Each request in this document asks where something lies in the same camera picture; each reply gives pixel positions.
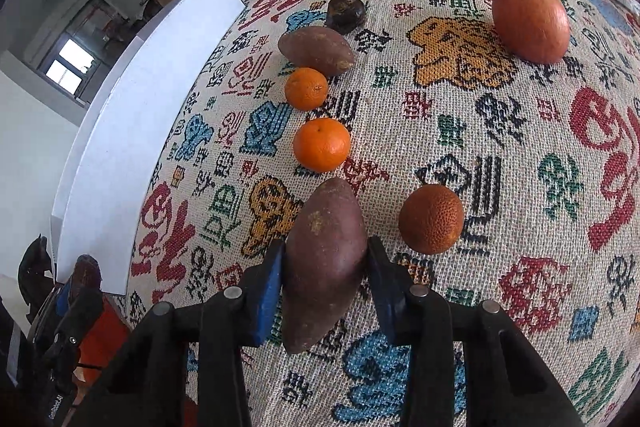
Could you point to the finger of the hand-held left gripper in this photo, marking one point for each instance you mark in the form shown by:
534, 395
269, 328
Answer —
75, 312

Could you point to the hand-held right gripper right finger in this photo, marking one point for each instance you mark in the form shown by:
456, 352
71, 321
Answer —
384, 302

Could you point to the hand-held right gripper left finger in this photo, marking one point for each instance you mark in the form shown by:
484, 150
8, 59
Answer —
267, 294

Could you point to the large purple sweet potato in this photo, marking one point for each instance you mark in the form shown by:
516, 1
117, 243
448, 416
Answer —
325, 257

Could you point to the small mandarin orange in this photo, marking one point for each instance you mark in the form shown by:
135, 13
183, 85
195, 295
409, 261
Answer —
306, 88
321, 144

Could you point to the white cardboard box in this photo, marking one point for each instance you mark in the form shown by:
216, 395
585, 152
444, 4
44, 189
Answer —
150, 107

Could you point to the small reddish sweet potato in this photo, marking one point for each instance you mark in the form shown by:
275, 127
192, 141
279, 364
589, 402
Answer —
316, 52

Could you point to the large red apple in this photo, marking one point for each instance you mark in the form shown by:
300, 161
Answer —
531, 21

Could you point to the orange object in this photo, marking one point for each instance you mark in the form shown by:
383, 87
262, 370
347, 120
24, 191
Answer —
102, 339

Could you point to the rough-skinned dark orange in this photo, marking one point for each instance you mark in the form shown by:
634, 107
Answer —
431, 219

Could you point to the window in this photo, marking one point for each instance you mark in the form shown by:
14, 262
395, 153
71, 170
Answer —
70, 62

